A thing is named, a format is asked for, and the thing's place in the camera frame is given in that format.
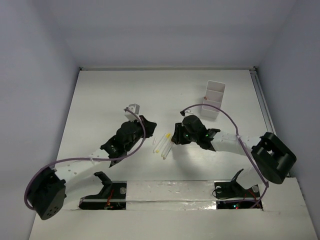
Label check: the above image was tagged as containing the white marker plain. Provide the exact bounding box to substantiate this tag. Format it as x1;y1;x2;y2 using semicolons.
153;133;167;153

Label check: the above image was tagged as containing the white marker pale yellow cap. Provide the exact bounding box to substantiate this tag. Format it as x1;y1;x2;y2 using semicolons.
161;140;174;158

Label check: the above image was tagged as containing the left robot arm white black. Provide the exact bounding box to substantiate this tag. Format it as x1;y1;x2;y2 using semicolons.
24;115;157;220

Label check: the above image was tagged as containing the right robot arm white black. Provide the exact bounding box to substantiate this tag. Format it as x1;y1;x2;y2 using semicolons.
171;115;297;196

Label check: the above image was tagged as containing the white divided organizer box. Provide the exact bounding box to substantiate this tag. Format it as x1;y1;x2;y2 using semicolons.
200;80;226;120

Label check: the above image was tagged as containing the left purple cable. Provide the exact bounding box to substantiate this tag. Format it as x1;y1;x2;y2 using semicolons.
23;107;147;210

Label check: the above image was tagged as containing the purple cable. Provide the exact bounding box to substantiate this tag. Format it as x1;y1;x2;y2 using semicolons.
179;104;270;210
23;107;147;210

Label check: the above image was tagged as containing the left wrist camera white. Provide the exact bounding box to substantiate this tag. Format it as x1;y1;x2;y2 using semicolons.
124;103;140;122

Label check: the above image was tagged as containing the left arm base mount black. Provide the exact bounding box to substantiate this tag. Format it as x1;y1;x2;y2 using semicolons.
78;171;127;211

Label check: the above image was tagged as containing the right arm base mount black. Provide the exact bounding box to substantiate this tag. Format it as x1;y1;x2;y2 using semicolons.
212;168;263;210

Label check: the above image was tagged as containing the aluminium rail right edge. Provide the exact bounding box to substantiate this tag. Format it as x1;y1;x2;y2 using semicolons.
249;69;276;135

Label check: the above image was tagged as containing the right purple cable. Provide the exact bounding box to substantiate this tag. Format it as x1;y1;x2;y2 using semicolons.
179;104;270;210

